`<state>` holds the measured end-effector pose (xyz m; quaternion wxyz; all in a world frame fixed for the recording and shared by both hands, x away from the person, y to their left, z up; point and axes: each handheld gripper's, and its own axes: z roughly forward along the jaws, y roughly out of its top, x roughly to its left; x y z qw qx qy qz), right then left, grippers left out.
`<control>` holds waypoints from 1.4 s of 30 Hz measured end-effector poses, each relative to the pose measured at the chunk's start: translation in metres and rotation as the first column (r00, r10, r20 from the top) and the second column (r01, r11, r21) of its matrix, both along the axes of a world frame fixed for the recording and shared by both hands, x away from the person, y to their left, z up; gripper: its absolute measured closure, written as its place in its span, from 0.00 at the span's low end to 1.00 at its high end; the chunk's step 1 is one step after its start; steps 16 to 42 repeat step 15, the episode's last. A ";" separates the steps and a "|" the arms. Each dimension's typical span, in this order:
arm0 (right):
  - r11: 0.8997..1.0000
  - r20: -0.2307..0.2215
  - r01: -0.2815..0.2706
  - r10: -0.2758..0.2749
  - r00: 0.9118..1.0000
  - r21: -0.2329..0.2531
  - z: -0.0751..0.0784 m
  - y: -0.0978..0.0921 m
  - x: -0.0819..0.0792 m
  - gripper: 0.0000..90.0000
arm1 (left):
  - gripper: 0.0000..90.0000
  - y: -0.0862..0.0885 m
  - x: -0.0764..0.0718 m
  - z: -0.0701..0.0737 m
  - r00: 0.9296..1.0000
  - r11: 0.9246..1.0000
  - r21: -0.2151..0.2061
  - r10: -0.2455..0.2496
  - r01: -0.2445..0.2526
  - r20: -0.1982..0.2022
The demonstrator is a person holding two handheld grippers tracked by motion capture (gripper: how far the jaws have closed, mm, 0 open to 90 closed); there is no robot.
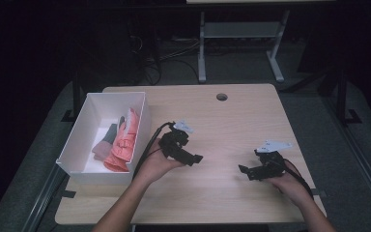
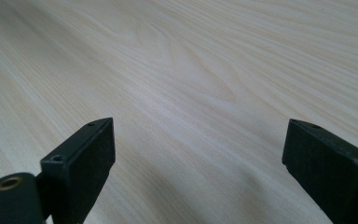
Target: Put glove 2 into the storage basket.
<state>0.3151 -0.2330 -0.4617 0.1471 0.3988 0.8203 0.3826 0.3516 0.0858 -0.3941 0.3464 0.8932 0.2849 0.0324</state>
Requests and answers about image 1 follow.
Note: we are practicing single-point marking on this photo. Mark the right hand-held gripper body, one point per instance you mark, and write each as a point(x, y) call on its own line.
point(269, 162)

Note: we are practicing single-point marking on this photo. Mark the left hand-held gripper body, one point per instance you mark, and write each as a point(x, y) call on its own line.
point(174, 143)

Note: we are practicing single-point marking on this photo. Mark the coral ski glove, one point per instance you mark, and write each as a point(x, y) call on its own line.
point(124, 145)

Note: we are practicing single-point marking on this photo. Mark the grey and pink knit glove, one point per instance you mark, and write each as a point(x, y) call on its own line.
point(104, 146)

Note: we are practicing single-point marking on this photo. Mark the white box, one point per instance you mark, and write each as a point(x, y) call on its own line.
point(77, 145)

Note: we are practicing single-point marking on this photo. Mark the person's left hand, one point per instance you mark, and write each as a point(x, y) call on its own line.
point(156, 166)

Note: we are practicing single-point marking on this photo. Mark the person's right hand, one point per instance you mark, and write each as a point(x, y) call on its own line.
point(290, 185)

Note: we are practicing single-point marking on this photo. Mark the black tape strip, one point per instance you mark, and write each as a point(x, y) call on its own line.
point(319, 192)
point(68, 194)

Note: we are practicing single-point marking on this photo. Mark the grey metal stand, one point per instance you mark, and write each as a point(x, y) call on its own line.
point(238, 30)

